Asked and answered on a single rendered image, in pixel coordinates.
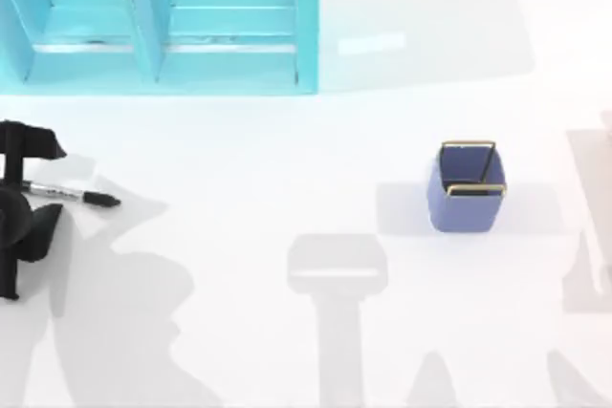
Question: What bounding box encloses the blue basket with gold handles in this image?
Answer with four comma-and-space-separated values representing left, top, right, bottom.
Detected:
426, 140, 508, 234

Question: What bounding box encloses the black and grey marker pen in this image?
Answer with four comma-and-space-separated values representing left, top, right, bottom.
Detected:
20, 179, 122, 209

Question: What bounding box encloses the light blue rack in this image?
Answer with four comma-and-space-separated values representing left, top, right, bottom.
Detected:
0, 0, 320, 97

